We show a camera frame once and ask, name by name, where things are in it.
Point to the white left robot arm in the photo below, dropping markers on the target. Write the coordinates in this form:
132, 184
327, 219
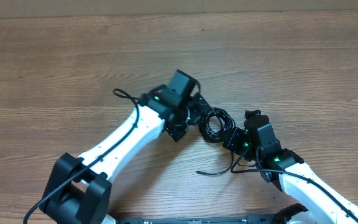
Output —
79, 188

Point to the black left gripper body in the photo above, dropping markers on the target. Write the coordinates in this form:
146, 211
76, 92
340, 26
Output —
191, 113

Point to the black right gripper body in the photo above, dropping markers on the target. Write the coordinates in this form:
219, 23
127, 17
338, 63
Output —
238, 142

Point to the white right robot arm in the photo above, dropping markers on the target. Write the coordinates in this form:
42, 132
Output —
317, 202

